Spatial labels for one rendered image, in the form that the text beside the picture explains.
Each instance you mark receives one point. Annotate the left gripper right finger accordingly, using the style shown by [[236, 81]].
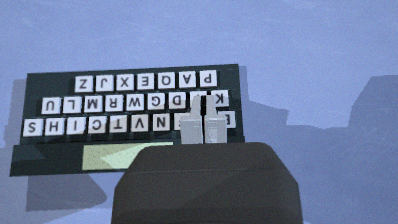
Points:
[[215, 126]]

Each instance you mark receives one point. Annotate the black keyboard base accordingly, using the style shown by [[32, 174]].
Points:
[[97, 121]]

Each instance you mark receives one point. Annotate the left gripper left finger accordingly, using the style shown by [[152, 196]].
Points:
[[192, 126]]

